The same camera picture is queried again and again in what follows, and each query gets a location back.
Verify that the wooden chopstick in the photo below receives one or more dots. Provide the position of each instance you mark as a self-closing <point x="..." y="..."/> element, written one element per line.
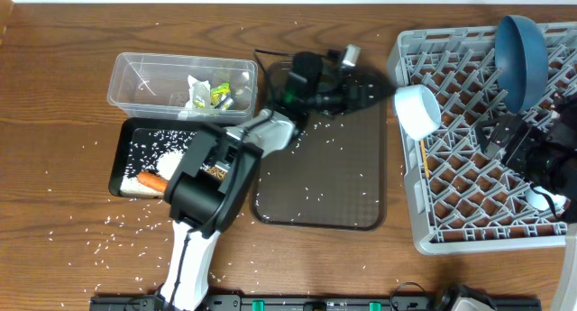
<point x="424" y="158"/>

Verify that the dark brown serving tray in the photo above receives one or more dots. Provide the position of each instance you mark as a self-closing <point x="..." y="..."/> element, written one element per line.
<point x="331" y="176"/>

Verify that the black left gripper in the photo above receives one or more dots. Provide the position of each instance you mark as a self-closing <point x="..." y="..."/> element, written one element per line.
<point x="350" y="91"/>

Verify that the large blue bowl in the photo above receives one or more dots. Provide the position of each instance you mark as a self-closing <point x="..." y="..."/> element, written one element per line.
<point x="521" y="56"/>

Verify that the clear plastic bin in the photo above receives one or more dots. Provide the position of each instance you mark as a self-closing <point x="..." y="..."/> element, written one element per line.
<point x="154" y="85"/>

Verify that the brown food scraps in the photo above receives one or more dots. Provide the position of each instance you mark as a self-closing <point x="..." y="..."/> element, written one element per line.
<point x="215" y="172"/>

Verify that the white and pink cup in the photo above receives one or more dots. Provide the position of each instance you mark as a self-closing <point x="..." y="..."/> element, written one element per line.
<point x="537" y="198"/>

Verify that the white tissue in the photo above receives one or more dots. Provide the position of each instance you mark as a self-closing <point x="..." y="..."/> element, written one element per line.
<point x="199" y="93"/>

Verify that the orange carrot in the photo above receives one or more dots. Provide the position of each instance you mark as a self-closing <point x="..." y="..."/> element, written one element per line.
<point x="152" y="181"/>

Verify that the grey dishwasher rack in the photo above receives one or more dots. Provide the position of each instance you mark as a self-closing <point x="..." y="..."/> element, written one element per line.
<point x="471" y="203"/>

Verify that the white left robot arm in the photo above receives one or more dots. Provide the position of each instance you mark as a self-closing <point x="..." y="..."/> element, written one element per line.
<point x="197" y="227"/>

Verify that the yellow foil snack wrapper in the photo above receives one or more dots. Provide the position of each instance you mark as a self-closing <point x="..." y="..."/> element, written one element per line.
<point x="221" y="97"/>

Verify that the light blue rice bowl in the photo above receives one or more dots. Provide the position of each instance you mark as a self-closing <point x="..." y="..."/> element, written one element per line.
<point x="417" y="110"/>

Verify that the black plastic bin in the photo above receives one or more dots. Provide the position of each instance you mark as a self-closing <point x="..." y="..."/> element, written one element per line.
<point x="135" y="139"/>

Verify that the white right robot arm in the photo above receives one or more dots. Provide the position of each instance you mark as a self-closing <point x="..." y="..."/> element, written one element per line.
<point x="547" y="161"/>

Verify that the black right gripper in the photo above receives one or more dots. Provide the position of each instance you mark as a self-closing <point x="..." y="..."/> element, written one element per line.
<point x="503" y="135"/>

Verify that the pile of white rice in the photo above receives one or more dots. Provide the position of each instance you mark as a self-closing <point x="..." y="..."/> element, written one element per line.
<point x="161" y="165"/>

